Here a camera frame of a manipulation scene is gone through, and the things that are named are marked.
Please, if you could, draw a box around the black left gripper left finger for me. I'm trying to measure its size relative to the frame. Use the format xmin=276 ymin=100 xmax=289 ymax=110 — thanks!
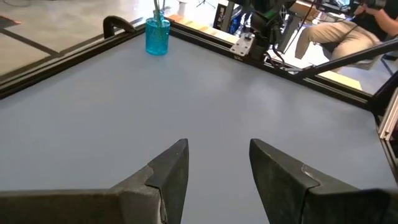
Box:
xmin=0 ymin=138 xmax=190 ymax=224

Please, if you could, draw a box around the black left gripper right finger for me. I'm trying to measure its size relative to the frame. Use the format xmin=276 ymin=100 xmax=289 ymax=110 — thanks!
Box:
xmin=248 ymin=138 xmax=398 ymax=224

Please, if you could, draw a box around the orange artificial flower stem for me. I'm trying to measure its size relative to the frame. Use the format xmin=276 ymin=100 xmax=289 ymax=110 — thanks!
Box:
xmin=153 ymin=0 xmax=165 ymax=29

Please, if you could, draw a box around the blue textured glass vase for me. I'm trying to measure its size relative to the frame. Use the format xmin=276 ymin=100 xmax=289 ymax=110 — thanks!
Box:
xmin=145 ymin=9 xmax=171 ymax=56

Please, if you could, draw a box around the silver aluminium extrusion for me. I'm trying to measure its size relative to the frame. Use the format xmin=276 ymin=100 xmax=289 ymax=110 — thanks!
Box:
xmin=377 ymin=88 xmax=398 ymax=142

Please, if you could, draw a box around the black diagonal strut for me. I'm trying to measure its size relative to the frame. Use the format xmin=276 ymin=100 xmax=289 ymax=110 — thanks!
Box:
xmin=294 ymin=39 xmax=398 ymax=79

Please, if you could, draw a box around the person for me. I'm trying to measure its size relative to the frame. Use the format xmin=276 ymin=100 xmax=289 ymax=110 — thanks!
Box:
xmin=294 ymin=0 xmax=398 ymax=71

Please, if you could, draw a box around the silver metal mounting plate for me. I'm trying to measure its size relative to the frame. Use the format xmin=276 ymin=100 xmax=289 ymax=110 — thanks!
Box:
xmin=229 ymin=32 xmax=256 ymax=57

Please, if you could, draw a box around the black clamp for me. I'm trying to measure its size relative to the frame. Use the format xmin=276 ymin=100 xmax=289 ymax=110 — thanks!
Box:
xmin=103 ymin=15 xmax=137 ymax=40

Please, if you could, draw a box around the black table edge rail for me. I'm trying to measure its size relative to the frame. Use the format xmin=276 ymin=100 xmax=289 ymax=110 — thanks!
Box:
xmin=0 ymin=23 xmax=147 ymax=100
xmin=169 ymin=19 xmax=379 ymax=111

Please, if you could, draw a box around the black frame post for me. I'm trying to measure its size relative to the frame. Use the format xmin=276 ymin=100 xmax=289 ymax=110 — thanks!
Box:
xmin=369 ymin=71 xmax=398 ymax=119

